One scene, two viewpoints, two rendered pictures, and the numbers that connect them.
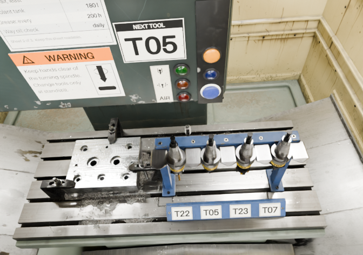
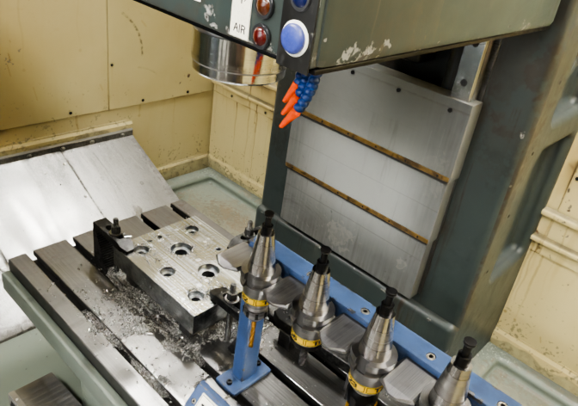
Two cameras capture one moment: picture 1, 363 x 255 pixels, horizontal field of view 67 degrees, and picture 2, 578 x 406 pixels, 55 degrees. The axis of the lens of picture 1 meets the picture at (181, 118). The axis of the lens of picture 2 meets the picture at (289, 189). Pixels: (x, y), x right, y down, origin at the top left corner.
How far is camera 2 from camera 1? 0.47 m
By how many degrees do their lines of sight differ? 35
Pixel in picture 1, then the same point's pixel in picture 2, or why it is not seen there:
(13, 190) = not seen: hidden behind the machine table
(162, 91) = (240, 11)
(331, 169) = not seen: outside the picture
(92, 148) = (200, 236)
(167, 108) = (374, 300)
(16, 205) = not seen: hidden behind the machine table
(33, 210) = (62, 253)
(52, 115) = (223, 214)
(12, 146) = (138, 198)
